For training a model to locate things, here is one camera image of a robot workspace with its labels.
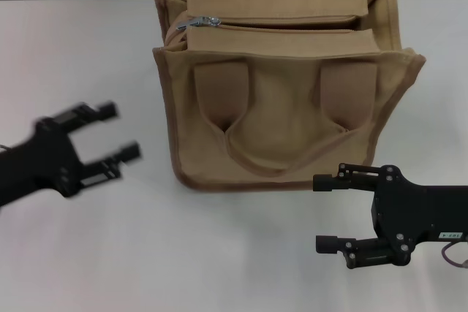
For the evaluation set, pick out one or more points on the silver metal zipper pull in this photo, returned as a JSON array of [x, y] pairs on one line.
[[204, 21]]

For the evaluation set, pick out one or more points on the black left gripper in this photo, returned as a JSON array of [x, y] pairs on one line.
[[40, 166]]

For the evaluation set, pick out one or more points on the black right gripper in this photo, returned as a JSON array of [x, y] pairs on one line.
[[420, 213]]

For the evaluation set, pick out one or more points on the khaki canvas food bag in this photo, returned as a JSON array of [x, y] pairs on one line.
[[278, 100]]

